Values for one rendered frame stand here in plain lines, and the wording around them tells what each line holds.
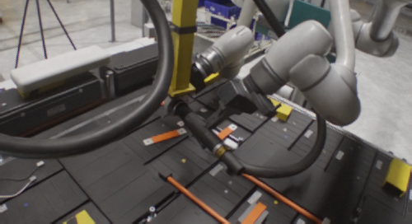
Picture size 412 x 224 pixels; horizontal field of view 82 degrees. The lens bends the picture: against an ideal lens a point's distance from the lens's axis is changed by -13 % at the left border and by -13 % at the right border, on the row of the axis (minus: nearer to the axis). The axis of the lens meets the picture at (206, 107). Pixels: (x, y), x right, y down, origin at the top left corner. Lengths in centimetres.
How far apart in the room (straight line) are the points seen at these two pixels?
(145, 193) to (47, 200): 26
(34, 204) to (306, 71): 76
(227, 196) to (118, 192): 30
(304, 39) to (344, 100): 18
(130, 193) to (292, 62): 53
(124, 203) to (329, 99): 57
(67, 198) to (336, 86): 74
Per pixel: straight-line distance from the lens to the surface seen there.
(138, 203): 73
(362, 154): 113
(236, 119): 104
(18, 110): 97
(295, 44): 64
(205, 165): 84
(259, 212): 72
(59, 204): 78
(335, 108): 69
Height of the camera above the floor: 161
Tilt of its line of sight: 35 degrees down
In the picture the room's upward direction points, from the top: 9 degrees clockwise
